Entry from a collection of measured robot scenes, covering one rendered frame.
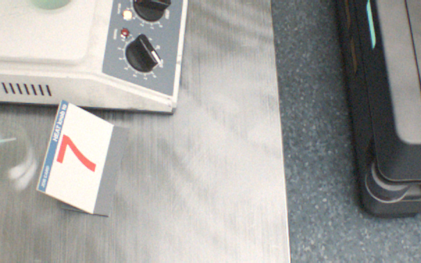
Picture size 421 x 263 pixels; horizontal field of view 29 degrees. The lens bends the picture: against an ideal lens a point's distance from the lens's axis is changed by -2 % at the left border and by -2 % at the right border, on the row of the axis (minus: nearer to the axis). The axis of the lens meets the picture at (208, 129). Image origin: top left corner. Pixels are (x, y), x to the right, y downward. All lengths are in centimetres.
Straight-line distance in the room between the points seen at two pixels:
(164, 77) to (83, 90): 8
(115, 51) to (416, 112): 63
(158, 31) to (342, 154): 88
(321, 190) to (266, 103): 80
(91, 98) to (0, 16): 11
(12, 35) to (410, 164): 75
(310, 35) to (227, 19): 91
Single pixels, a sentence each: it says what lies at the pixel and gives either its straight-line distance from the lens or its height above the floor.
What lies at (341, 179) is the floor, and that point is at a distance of 161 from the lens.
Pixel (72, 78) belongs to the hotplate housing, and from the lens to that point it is 75.
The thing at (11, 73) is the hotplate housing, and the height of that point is 82.
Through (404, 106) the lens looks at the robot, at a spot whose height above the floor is 36.
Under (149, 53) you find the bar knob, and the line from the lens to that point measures 76.
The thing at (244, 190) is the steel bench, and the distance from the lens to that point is 76.
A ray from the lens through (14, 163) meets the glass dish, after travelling 79.
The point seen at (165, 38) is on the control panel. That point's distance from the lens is 80.
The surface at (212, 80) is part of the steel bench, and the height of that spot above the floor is 75.
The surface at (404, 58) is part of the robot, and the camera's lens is 132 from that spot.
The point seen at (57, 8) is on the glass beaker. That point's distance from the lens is 75.
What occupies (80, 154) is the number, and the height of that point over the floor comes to 77.
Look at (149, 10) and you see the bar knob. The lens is 80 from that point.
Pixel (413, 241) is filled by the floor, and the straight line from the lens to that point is 159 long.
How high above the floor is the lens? 145
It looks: 63 degrees down
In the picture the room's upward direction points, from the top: straight up
